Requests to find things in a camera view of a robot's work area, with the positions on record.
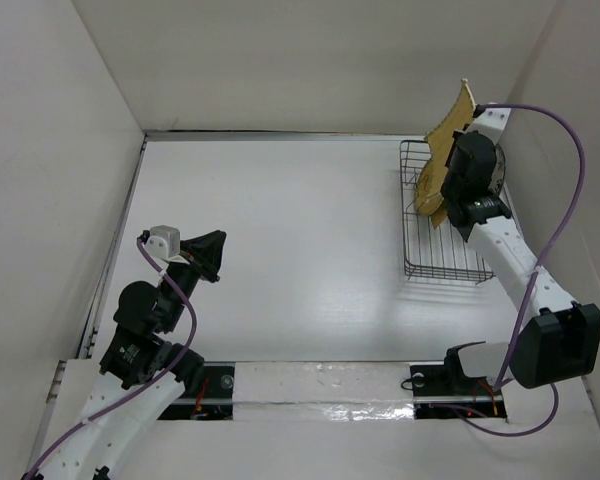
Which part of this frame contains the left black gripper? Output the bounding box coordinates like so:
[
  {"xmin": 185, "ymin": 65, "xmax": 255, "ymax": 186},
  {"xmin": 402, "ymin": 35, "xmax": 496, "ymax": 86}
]
[{"xmin": 160, "ymin": 228, "xmax": 226, "ymax": 330}]

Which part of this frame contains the blue white floral plate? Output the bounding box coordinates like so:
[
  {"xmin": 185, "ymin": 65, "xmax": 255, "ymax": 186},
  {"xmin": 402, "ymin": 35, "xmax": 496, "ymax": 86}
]
[{"xmin": 490, "ymin": 144, "xmax": 506, "ymax": 195}]

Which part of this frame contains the square bamboo tray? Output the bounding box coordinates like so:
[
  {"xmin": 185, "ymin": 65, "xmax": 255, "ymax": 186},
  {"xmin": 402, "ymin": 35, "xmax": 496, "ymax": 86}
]
[{"xmin": 426, "ymin": 78, "xmax": 476, "ymax": 171}]

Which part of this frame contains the scoop-shaped bamboo tray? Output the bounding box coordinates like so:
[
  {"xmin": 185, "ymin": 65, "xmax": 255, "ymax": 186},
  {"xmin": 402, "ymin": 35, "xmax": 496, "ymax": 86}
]
[{"xmin": 430, "ymin": 203, "xmax": 448, "ymax": 229}]

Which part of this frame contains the round bamboo tray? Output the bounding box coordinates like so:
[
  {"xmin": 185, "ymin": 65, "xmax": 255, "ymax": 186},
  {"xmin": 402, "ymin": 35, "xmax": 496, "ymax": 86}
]
[{"xmin": 415, "ymin": 158, "xmax": 447, "ymax": 216}]

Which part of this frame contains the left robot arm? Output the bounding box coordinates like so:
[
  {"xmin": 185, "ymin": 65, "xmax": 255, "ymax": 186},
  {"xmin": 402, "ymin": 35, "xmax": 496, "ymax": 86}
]
[{"xmin": 24, "ymin": 225, "xmax": 227, "ymax": 479}]

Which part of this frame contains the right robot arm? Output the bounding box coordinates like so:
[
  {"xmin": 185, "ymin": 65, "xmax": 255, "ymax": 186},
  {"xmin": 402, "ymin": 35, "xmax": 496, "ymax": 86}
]
[{"xmin": 441, "ymin": 131, "xmax": 600, "ymax": 393}]

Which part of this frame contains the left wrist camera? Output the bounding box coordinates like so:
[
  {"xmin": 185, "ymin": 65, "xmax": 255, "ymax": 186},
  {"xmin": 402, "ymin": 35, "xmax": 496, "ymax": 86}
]
[{"xmin": 144, "ymin": 225, "xmax": 184, "ymax": 263}]

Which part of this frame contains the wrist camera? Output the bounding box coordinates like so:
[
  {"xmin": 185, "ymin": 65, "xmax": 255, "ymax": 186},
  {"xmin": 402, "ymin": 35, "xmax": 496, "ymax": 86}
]
[
  {"xmin": 468, "ymin": 104, "xmax": 511, "ymax": 144},
  {"xmin": 144, "ymin": 225, "xmax": 184, "ymax": 263}
]

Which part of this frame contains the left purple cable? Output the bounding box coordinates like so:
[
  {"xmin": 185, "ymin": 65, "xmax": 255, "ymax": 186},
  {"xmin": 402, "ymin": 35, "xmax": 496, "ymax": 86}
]
[{"xmin": 24, "ymin": 237, "xmax": 201, "ymax": 480}]

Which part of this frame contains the purple cable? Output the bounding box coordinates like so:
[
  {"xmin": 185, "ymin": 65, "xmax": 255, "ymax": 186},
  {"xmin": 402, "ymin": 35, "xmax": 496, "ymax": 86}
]
[
  {"xmin": 24, "ymin": 237, "xmax": 201, "ymax": 480},
  {"xmin": 462, "ymin": 102, "xmax": 587, "ymax": 437}
]

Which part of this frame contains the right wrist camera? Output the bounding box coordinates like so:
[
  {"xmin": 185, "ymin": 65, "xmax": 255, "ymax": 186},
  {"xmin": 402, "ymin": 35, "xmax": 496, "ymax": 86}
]
[{"xmin": 468, "ymin": 104, "xmax": 511, "ymax": 144}]

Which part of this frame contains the black wire dish rack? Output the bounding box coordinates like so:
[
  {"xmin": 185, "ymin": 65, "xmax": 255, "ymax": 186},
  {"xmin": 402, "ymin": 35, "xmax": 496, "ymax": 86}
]
[{"xmin": 399, "ymin": 140, "xmax": 495, "ymax": 284}]

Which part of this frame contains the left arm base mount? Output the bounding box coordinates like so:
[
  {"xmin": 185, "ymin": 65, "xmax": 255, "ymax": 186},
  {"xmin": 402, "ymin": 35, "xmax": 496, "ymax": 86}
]
[{"xmin": 159, "ymin": 362, "xmax": 235, "ymax": 421}]

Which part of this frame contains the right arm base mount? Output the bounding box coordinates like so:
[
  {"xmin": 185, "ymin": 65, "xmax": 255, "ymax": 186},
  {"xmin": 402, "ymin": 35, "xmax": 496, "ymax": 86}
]
[{"xmin": 400, "ymin": 342, "xmax": 507, "ymax": 420}]

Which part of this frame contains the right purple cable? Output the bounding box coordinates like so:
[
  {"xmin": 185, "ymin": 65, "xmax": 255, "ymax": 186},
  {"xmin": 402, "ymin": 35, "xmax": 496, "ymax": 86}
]
[{"xmin": 462, "ymin": 102, "xmax": 587, "ymax": 437}]

